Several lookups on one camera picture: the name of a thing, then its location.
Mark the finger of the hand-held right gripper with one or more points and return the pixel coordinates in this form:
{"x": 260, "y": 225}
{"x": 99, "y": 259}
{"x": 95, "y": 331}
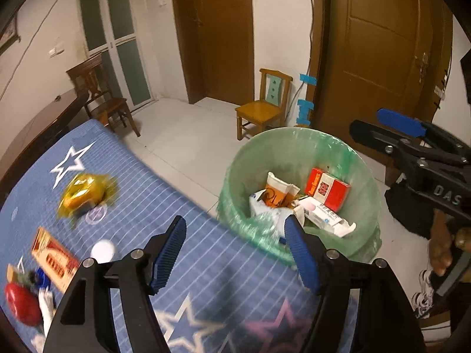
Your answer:
{"x": 401, "y": 121}
{"x": 371, "y": 134}

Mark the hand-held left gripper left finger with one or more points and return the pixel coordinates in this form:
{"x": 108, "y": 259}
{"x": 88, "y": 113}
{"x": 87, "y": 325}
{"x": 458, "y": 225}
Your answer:
{"x": 171, "y": 250}

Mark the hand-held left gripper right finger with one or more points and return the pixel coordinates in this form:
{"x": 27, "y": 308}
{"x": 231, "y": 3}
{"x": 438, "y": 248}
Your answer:
{"x": 300, "y": 253}

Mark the white medicine box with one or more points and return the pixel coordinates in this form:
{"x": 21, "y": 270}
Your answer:
{"x": 323, "y": 217}

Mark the white plastic wrapper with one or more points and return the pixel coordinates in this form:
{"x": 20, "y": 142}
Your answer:
{"x": 263, "y": 209}

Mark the orange and white carton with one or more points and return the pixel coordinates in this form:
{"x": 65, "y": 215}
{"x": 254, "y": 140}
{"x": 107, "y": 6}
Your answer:
{"x": 276, "y": 193}

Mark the red paper box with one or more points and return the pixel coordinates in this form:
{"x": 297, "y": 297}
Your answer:
{"x": 325, "y": 189}

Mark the green-lined waste bin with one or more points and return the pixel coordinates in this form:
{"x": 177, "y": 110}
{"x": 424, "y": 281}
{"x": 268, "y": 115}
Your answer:
{"x": 257, "y": 154}

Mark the person's right hand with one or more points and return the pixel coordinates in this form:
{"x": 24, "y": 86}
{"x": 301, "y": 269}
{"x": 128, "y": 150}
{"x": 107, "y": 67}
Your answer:
{"x": 441, "y": 242}

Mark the blue star-print tablecloth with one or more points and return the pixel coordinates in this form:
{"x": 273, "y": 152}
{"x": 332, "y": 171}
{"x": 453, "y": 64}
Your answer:
{"x": 220, "y": 264}

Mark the keys in door lock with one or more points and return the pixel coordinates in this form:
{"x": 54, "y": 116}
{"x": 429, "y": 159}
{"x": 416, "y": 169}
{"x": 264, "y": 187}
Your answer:
{"x": 423, "y": 64}

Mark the brown panelled entrance door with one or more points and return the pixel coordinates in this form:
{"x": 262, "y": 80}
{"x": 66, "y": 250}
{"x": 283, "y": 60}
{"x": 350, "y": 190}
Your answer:
{"x": 379, "y": 62}

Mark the white ball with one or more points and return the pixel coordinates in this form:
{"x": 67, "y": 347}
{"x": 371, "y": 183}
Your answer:
{"x": 103, "y": 252}

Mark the blue tape patch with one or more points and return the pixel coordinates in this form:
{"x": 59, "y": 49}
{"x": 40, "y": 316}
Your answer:
{"x": 304, "y": 106}

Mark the blue tape strip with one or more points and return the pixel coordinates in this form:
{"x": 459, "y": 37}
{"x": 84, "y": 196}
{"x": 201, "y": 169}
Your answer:
{"x": 308, "y": 79}

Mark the yellow plastic bag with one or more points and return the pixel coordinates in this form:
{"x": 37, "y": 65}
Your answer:
{"x": 84, "y": 191}

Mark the person's printed dark clothing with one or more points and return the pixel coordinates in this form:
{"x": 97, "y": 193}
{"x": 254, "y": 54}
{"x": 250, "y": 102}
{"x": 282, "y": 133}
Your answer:
{"x": 423, "y": 298}

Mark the small yellow wooden chair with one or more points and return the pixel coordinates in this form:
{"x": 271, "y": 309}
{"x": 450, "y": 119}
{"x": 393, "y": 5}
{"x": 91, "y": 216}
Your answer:
{"x": 259, "y": 112}

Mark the long red and tan box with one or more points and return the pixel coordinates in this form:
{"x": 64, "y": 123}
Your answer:
{"x": 51, "y": 257}

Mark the blue bottle cap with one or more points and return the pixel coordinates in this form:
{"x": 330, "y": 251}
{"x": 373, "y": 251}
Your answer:
{"x": 42, "y": 278}

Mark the green crumpled wrapper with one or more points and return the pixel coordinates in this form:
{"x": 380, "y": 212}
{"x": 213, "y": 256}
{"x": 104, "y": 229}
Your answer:
{"x": 26, "y": 278}

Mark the dark wooden chair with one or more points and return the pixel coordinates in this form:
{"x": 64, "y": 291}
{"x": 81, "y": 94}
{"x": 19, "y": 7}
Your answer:
{"x": 110, "y": 106}

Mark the red apple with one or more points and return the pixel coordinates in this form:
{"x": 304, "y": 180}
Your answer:
{"x": 22, "y": 299}

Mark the brown wooden door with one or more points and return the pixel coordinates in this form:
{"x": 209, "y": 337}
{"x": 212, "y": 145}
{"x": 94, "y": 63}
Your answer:
{"x": 220, "y": 44}

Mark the dark wooden table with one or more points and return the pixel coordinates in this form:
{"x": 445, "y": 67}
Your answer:
{"x": 33, "y": 128}

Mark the white glass door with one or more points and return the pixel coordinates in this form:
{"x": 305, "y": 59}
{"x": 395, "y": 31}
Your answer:
{"x": 121, "y": 70}

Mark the white light switch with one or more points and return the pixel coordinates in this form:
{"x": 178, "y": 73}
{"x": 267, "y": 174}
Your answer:
{"x": 56, "y": 49}

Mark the framed wall picture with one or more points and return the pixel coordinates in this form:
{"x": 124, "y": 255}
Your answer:
{"x": 9, "y": 33}

